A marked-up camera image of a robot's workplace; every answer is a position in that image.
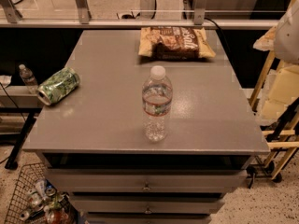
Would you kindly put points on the metal railing with posts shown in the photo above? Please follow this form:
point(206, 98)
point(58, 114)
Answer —
point(97, 14)

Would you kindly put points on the grey drawer cabinet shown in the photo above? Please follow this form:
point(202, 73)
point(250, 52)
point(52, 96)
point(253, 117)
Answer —
point(94, 148)

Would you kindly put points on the clear plastic water bottle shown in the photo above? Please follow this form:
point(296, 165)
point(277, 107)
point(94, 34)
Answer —
point(157, 94)

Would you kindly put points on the green soda can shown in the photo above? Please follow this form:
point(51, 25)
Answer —
point(58, 86)

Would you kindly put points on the cans in basket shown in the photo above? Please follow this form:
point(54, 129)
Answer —
point(45, 205)

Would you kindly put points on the brown chip bag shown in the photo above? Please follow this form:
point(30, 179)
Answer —
point(174, 43)

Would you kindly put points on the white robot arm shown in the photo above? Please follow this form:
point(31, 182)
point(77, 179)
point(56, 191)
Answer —
point(286, 43)

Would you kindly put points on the yellow wheeled cart frame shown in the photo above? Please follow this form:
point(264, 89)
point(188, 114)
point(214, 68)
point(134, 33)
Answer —
point(276, 97)

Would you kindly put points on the small background water bottle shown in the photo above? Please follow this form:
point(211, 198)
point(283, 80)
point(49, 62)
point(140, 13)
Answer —
point(28, 78)

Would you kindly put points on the wire basket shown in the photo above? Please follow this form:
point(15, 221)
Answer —
point(29, 174)

